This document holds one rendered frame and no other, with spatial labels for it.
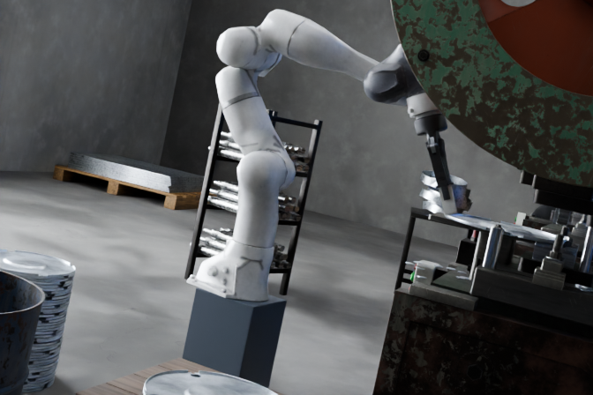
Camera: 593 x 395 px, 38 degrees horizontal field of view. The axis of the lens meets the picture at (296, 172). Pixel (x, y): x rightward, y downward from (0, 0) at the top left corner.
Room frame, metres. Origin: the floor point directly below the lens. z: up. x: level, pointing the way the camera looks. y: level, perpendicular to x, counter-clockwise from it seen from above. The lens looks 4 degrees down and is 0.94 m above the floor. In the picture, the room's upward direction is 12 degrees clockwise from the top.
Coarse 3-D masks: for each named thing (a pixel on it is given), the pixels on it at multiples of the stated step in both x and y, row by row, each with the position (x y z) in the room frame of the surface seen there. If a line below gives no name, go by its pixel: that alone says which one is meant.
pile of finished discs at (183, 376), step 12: (168, 372) 1.76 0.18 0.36; (180, 372) 1.78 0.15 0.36; (204, 372) 1.81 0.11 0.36; (156, 384) 1.68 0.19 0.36; (168, 384) 1.69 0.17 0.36; (180, 384) 1.71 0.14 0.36; (192, 384) 1.72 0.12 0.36; (204, 384) 1.74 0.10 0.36; (216, 384) 1.75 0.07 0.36; (228, 384) 1.77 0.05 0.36; (240, 384) 1.79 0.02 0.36; (252, 384) 1.80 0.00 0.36
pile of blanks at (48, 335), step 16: (48, 288) 2.46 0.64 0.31; (64, 288) 2.50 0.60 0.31; (48, 304) 2.44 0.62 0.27; (64, 304) 2.51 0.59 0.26; (48, 320) 2.47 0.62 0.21; (64, 320) 2.54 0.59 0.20; (48, 336) 2.46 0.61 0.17; (32, 352) 2.43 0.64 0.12; (48, 352) 2.48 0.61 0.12; (32, 368) 2.43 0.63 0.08; (48, 368) 2.48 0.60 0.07; (32, 384) 2.44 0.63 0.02; (48, 384) 2.53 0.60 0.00
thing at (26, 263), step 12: (0, 252) 2.60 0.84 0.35; (24, 252) 2.67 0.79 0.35; (0, 264) 2.46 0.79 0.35; (12, 264) 2.47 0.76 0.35; (24, 264) 2.49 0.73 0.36; (36, 264) 2.52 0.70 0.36; (48, 264) 2.58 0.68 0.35; (60, 264) 2.61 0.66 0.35; (48, 276) 2.43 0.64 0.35; (60, 276) 2.46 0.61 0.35
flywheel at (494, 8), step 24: (480, 0) 1.67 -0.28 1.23; (552, 0) 1.63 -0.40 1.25; (576, 0) 1.61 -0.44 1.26; (504, 24) 1.65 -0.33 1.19; (528, 24) 1.64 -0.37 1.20; (552, 24) 1.62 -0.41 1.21; (576, 24) 1.61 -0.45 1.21; (504, 48) 1.65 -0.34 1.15; (528, 48) 1.64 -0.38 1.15; (552, 48) 1.62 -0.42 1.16; (576, 48) 1.61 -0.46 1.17; (552, 72) 1.62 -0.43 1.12; (576, 72) 1.60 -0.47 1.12
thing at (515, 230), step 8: (448, 216) 1.98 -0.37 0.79; (456, 216) 2.08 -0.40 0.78; (464, 216) 2.13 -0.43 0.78; (472, 216) 2.14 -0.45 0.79; (472, 224) 1.91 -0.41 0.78; (480, 224) 1.99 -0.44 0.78; (488, 224) 1.98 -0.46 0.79; (504, 224) 2.06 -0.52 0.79; (512, 224) 2.15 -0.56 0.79; (512, 232) 1.95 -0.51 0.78; (520, 232) 1.95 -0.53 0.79; (528, 232) 1.97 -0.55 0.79; (536, 232) 2.10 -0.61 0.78; (544, 232) 2.10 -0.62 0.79; (536, 240) 1.87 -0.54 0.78; (544, 240) 1.88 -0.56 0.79; (552, 240) 1.89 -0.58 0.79
